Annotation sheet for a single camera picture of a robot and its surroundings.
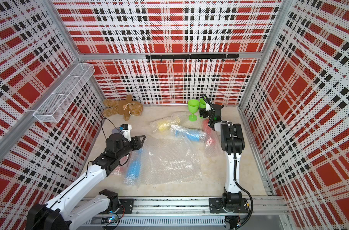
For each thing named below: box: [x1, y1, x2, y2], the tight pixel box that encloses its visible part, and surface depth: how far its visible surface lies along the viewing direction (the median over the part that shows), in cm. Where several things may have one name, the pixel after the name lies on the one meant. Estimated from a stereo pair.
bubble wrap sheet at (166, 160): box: [138, 136, 203, 186], surface depth 89 cm
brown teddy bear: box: [102, 94, 144, 121], surface depth 113 cm
